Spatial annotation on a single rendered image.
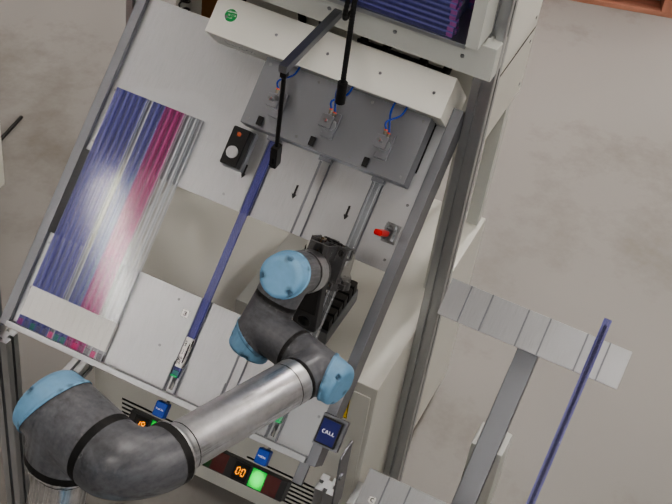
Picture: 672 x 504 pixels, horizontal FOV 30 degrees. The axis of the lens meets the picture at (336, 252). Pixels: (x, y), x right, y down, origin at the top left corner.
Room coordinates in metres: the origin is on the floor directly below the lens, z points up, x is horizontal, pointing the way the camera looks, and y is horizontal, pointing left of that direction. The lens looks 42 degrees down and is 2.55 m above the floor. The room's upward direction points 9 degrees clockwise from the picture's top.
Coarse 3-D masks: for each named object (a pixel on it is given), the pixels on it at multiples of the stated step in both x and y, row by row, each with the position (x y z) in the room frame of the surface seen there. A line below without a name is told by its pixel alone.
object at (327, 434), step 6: (324, 420) 1.49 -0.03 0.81; (330, 420) 1.49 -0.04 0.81; (324, 426) 1.48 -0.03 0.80; (330, 426) 1.48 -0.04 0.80; (336, 426) 1.48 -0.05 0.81; (318, 432) 1.47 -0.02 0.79; (324, 432) 1.47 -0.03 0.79; (330, 432) 1.47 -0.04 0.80; (336, 432) 1.47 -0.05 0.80; (318, 438) 1.46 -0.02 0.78; (324, 438) 1.46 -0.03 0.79; (330, 438) 1.46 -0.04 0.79; (330, 444) 1.45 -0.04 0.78
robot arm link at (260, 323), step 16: (256, 304) 1.44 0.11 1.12; (272, 304) 1.44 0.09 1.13; (240, 320) 1.44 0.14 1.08; (256, 320) 1.42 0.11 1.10; (272, 320) 1.42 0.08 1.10; (288, 320) 1.43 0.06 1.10; (240, 336) 1.41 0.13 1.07; (256, 336) 1.40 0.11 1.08; (272, 336) 1.40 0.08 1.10; (288, 336) 1.39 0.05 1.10; (240, 352) 1.39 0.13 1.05; (256, 352) 1.39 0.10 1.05; (272, 352) 1.38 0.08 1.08
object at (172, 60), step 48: (144, 48) 2.08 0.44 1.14; (192, 48) 2.07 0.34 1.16; (144, 96) 2.01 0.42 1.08; (192, 96) 2.00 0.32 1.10; (240, 96) 1.99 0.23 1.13; (288, 144) 1.91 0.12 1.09; (432, 144) 1.89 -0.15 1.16; (192, 192) 1.86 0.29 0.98; (240, 192) 1.85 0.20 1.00; (288, 192) 1.84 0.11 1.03; (336, 192) 1.84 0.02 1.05; (384, 192) 1.83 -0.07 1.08
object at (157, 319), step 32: (160, 288) 1.72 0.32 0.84; (128, 320) 1.68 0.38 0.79; (160, 320) 1.67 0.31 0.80; (192, 320) 1.67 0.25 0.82; (224, 320) 1.67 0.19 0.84; (128, 352) 1.63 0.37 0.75; (160, 352) 1.63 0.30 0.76; (192, 352) 1.62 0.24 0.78; (224, 352) 1.62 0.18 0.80; (160, 384) 1.58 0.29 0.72; (192, 384) 1.58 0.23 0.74; (224, 384) 1.57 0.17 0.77; (288, 416) 1.52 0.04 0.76; (320, 416) 1.52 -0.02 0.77
